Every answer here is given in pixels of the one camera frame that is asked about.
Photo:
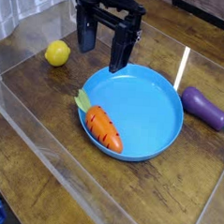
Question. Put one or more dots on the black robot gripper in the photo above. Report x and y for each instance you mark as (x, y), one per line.
(124, 16)

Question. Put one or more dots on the orange toy carrot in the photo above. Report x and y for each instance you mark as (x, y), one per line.
(99, 123)

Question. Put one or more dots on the blue round plastic tray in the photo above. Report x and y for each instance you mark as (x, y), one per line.
(144, 107)

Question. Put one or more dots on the yellow toy lemon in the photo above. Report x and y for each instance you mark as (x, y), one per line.
(57, 53)

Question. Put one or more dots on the white patterned curtain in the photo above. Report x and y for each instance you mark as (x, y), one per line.
(13, 11)

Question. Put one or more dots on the dark wooden board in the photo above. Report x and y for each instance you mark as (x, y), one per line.
(197, 12)

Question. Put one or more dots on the purple toy eggplant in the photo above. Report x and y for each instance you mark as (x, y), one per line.
(194, 102)

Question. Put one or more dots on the clear acrylic enclosure wall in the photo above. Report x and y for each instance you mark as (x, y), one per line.
(50, 173)

